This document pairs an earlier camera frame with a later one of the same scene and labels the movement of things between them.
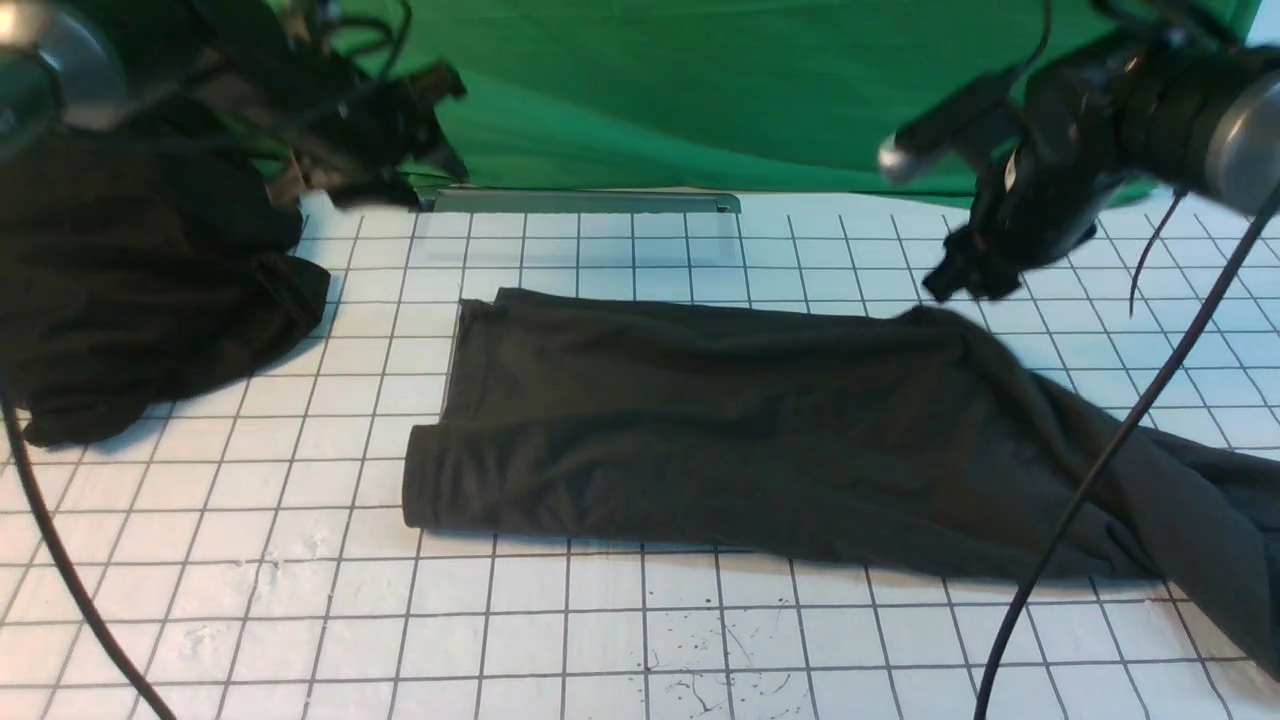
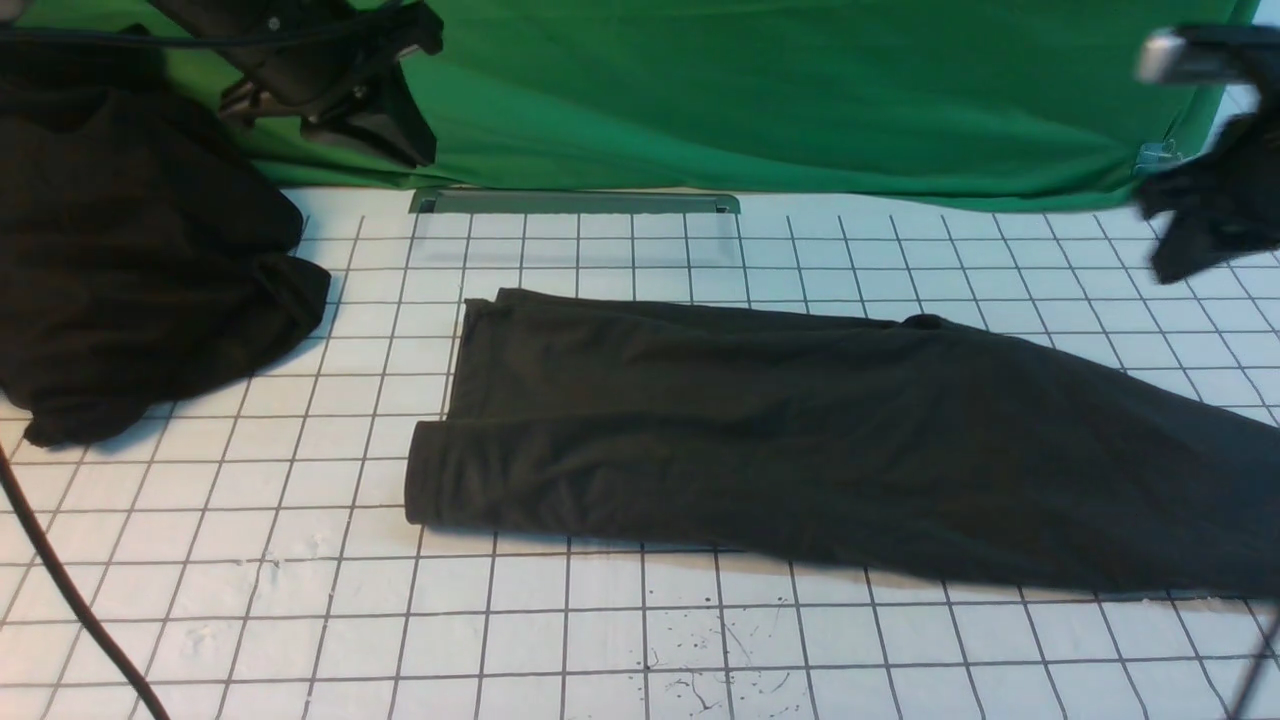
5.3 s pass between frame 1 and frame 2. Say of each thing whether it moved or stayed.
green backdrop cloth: stayed
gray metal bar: stayed
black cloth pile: stayed
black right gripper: moved
